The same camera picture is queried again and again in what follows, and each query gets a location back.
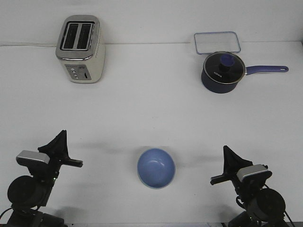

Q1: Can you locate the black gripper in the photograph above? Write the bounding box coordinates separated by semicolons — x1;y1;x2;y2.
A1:
210;145;272;196
38;130;83;187

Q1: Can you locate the blue bowl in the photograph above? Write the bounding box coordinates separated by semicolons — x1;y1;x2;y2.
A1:
137;148;176;187

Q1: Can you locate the green bowl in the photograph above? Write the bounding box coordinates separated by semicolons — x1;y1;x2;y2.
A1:
138;176;175;190

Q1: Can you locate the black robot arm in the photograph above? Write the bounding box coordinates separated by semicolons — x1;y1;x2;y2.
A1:
210;145;289;227
6;130;83;227

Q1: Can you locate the dark blue saucepan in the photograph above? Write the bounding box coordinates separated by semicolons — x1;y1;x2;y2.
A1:
201;65;289;94

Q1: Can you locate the glass lid with blue knob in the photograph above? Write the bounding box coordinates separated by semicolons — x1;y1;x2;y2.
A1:
204;52;245;84

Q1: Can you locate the silver two-slot toaster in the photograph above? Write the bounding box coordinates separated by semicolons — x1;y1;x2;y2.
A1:
55;15;106;84

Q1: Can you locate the clear rectangular container lid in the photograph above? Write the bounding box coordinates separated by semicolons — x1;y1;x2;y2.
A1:
194;31;241;55

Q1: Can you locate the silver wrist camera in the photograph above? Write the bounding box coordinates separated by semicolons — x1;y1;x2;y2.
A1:
16;150;50;164
236;164;269;182

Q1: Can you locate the white toaster power cord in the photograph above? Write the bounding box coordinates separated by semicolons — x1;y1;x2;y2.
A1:
0;42;59;47

